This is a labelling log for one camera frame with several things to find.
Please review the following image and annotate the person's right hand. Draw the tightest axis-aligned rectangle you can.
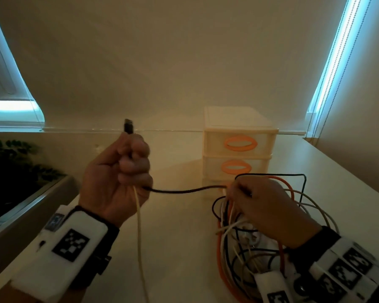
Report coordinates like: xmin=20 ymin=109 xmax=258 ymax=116
xmin=226 ymin=176 xmax=323 ymax=250

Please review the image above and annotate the person's left hand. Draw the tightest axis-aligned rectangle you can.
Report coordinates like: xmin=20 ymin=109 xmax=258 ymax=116
xmin=79 ymin=132 xmax=154 ymax=228

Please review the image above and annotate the cream white USB cable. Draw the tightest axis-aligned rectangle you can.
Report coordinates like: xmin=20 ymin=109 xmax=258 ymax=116
xmin=132 ymin=184 xmax=151 ymax=303

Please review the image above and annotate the bundle of cables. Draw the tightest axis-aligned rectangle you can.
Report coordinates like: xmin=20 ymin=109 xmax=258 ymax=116
xmin=123 ymin=118 xmax=253 ymax=197

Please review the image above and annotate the pile of cables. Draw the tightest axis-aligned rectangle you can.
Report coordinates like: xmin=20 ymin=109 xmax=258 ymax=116
xmin=211 ymin=173 xmax=340 ymax=303

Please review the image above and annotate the cream three-drawer organiser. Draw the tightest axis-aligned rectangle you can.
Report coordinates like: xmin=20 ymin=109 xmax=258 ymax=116
xmin=203 ymin=106 xmax=279 ymax=190

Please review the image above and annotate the bright window corner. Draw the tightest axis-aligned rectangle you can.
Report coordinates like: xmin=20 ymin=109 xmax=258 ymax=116
xmin=0 ymin=0 xmax=45 ymax=131

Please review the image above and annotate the bright narrow window strip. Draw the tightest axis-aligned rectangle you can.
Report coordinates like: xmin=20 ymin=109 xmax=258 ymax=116
xmin=304 ymin=0 xmax=375 ymax=139

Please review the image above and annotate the beaded blind pull chain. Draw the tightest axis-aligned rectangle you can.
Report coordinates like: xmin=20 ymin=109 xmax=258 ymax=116
xmin=304 ymin=0 xmax=375 ymax=139

